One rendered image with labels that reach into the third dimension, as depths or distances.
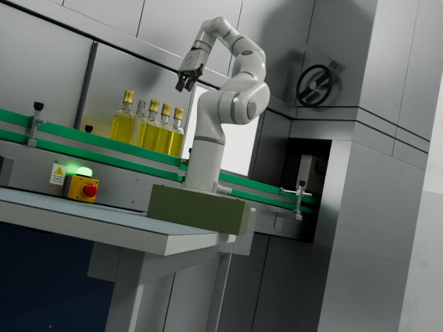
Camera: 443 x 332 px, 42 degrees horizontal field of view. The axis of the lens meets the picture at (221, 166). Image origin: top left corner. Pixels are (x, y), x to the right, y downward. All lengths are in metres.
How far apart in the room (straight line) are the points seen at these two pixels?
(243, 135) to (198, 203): 1.13
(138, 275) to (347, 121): 1.91
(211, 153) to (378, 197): 1.39
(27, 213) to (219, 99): 0.85
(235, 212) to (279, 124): 1.37
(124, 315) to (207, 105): 0.87
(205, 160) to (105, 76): 0.68
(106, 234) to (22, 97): 1.21
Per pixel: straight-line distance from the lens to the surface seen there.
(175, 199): 1.57
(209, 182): 1.67
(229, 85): 1.79
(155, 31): 2.39
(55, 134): 1.82
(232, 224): 1.55
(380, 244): 2.99
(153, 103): 2.17
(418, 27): 3.19
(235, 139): 2.62
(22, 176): 1.76
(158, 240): 0.92
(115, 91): 2.23
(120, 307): 0.98
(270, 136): 2.83
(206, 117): 1.70
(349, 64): 2.83
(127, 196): 1.95
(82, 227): 0.95
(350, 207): 2.73
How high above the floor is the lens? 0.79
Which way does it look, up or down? 5 degrees up
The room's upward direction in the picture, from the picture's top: 11 degrees clockwise
